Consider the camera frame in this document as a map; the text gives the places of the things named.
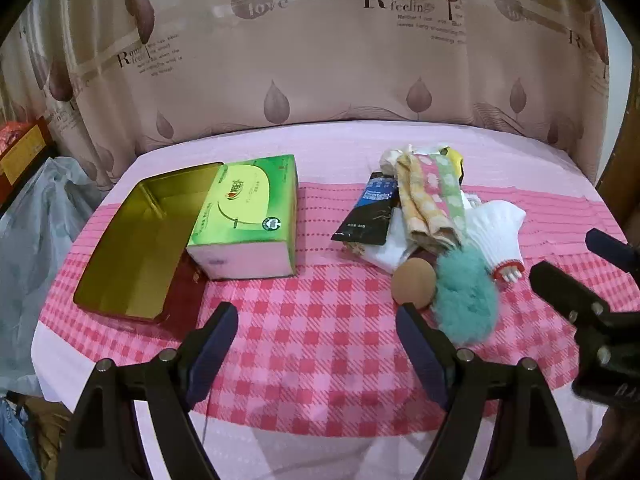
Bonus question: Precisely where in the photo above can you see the person's right forearm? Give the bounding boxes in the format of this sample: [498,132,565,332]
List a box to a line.
[575,404,640,480]

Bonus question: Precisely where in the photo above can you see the beige leaf printed curtain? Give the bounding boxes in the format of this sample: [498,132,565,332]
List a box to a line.
[0,0,640,196]

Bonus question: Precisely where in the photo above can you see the red yellow box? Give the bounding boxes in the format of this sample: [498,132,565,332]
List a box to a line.
[0,117,53,186]

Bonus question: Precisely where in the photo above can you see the green dotted towel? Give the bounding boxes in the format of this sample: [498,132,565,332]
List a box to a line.
[434,154,469,248]

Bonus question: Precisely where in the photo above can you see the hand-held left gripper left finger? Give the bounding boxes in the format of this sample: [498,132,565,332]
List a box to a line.
[57,301,240,480]

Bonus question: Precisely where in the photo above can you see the black blue packet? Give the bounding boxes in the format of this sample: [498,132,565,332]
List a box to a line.
[331,171,403,247]

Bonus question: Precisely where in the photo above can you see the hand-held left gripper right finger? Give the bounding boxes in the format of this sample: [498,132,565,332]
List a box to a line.
[395,302,583,480]

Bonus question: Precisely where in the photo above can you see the yellow checked towel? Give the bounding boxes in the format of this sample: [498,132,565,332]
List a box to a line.
[396,152,458,252]

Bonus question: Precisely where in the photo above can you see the teal fluffy pom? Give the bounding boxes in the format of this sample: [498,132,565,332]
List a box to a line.
[431,245,501,346]

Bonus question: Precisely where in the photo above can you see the yellow black fabric pouch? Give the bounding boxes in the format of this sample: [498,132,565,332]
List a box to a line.
[440,146,466,181]

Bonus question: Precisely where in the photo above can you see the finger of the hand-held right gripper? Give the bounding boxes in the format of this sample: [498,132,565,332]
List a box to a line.
[530,261,621,361]
[586,228,640,281]

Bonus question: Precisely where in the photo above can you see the pink checked bed sheet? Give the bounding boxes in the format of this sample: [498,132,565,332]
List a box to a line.
[30,120,631,480]

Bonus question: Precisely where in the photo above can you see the white knit glove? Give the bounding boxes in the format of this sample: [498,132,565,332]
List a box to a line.
[462,199,528,282]

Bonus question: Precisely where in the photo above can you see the pink dotted towel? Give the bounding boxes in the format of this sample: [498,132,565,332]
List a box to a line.
[417,154,453,241]

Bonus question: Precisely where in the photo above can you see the beige cloth glove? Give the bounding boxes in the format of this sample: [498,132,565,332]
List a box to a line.
[378,144,416,176]

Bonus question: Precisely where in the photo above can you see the brown makeup sponge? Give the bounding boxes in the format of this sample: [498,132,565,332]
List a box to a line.
[391,258,437,311]

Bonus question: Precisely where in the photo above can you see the grey plastic bag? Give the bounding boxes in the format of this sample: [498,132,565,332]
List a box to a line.
[0,156,103,401]

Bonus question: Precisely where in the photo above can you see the blue denim cloth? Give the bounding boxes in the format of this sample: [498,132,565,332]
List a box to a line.
[0,395,41,480]

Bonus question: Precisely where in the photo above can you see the white sock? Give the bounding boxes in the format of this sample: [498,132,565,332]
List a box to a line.
[362,207,426,275]

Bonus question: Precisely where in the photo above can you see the green tissue box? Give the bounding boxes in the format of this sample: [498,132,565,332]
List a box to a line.
[186,154,299,279]

